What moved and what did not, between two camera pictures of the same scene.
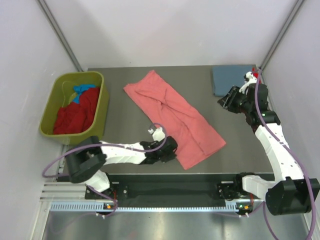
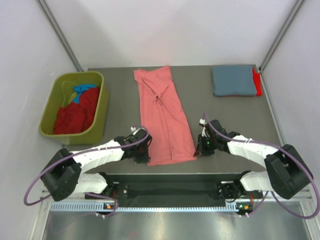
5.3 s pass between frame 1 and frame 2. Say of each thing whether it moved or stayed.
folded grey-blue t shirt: stayed
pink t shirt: moved
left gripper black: moved
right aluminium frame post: stayed
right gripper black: moved
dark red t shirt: stayed
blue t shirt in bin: stayed
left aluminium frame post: stayed
